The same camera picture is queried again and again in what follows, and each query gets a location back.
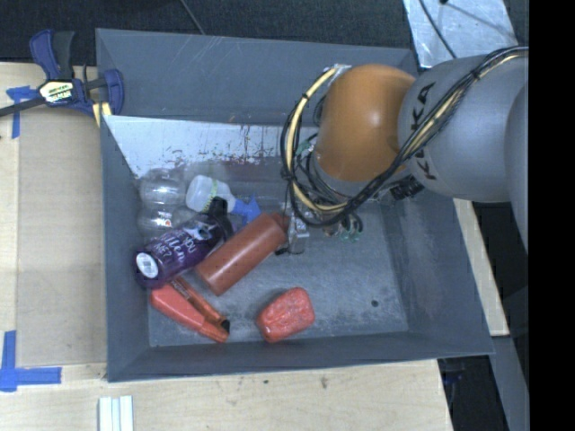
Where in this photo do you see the red-brown plastic bottle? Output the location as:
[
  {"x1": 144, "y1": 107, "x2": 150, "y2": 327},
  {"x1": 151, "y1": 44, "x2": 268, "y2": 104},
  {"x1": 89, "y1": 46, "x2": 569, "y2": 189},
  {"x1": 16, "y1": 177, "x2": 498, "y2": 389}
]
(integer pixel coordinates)
[{"x1": 194, "y1": 212, "x2": 291, "y2": 297}]

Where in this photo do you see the grey metal bin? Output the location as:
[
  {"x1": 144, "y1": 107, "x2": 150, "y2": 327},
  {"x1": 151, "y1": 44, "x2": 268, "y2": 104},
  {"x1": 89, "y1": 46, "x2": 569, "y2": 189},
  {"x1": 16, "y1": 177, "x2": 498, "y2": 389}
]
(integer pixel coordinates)
[{"x1": 93, "y1": 27, "x2": 496, "y2": 383}]

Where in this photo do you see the red bumpy toy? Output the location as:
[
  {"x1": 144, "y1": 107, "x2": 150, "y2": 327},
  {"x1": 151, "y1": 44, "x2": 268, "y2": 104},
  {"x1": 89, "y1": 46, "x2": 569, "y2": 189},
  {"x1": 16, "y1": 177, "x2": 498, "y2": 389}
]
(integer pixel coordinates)
[{"x1": 255, "y1": 286, "x2": 317, "y2": 345}]

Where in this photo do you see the white spray bottle blue trigger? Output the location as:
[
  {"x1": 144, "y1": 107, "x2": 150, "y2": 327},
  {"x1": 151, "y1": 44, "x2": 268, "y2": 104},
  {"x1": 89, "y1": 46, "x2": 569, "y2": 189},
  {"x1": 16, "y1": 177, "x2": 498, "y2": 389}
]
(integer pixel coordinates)
[{"x1": 184, "y1": 174, "x2": 262, "y2": 224}]

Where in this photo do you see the purple printed bottle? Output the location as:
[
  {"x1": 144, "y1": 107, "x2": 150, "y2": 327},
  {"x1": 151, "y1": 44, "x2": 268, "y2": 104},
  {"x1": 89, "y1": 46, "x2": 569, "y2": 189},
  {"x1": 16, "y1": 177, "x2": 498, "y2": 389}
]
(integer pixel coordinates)
[{"x1": 134, "y1": 198, "x2": 235, "y2": 290}]

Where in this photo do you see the orange hand clamp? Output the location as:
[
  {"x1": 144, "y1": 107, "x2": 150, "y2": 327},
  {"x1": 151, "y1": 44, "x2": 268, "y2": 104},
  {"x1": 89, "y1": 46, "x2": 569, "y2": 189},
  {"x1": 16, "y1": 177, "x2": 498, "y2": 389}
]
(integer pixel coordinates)
[{"x1": 148, "y1": 276, "x2": 232, "y2": 345}]

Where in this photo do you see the clear plastic bottle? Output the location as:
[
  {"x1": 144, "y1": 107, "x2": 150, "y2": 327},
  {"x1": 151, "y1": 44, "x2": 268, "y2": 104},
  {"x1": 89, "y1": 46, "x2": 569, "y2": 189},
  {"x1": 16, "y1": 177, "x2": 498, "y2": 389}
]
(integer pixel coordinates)
[{"x1": 136, "y1": 164, "x2": 195, "y2": 242}]

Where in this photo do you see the pale wood board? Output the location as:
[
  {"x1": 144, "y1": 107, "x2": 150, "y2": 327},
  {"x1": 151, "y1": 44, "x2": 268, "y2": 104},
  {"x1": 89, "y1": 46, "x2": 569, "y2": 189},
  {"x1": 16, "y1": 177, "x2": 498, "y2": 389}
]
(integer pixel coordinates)
[{"x1": 15, "y1": 110, "x2": 110, "y2": 368}]

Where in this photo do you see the black cylinder on white bracket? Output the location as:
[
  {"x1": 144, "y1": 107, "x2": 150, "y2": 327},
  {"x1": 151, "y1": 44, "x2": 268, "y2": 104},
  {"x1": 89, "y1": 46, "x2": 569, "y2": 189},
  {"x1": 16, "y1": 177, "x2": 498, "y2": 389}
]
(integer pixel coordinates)
[{"x1": 389, "y1": 175, "x2": 426, "y2": 202}]

